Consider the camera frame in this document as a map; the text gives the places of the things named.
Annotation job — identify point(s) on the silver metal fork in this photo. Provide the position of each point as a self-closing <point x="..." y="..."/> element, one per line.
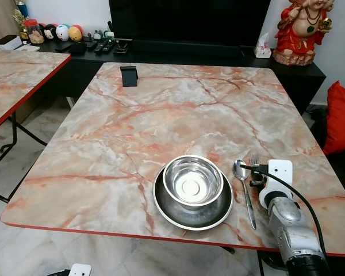
<point x="254" y="159"/>

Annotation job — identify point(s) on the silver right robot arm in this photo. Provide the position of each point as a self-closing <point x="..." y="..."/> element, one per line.
<point x="290" y="230"/>

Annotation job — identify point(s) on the silver metal spoon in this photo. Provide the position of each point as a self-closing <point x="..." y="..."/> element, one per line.
<point x="240" y="170"/>

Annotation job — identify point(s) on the steel plate white rim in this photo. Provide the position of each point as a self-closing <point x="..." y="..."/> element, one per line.
<point x="210" y="217"/>

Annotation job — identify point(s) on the steel bowl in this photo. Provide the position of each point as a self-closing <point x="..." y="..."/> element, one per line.
<point x="192" y="184"/>

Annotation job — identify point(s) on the black sofa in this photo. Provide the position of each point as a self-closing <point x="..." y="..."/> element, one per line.
<point x="339" y="172"/>

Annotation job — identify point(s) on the marble-look table with stand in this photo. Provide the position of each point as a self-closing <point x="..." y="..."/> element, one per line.
<point x="178" y="115"/>

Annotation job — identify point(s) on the red cushion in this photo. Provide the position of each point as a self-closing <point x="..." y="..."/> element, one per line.
<point x="340" y="118"/>

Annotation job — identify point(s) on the black television cabinet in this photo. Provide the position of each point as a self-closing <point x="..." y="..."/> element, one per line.
<point x="302" y="75"/>

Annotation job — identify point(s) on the white tissue pack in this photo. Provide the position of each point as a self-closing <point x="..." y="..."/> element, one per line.
<point x="263" y="47"/>

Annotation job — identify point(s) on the red laughing Buddha statue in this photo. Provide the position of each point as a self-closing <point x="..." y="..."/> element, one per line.
<point x="302" y="34"/>

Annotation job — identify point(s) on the black phone stand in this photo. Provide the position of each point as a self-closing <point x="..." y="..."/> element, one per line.
<point x="129" y="76"/>

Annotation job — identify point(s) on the black flat television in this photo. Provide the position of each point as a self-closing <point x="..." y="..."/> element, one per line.
<point x="190" y="20"/>

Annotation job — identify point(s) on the black remote control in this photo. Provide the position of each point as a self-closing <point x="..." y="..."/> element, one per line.
<point x="99" y="45"/>
<point x="108" y="45"/>

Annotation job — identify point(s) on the small black box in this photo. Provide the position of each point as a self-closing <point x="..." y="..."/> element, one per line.
<point x="77" y="49"/>

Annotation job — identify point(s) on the orange round toy figure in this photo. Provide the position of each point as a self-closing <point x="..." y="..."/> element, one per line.
<point x="75" y="33"/>

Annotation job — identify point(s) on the white round toy figure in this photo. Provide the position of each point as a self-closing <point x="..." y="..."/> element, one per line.
<point x="62" y="32"/>

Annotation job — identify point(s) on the black round toy figure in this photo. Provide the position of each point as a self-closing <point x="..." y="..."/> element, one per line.
<point x="50" y="32"/>

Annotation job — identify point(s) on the marble-look table black legs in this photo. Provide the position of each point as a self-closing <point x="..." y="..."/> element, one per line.
<point x="17" y="80"/>

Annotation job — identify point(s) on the red-lidded snack jar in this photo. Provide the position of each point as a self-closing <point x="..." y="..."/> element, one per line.
<point x="34" y="33"/>

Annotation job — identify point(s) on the white flat box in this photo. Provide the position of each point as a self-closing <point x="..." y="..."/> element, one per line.
<point x="7" y="41"/>

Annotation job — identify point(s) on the gold trophy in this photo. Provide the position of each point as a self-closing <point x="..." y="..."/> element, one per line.
<point x="21" y="11"/>

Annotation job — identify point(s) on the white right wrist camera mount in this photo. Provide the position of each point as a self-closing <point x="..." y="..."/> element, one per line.
<point x="280" y="171"/>

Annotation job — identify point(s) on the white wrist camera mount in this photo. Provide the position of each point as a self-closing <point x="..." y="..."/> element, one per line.
<point x="80" y="270"/>
<point x="280" y="171"/>

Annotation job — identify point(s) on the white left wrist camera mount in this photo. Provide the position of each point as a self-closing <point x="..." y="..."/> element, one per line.
<point x="80" y="270"/>

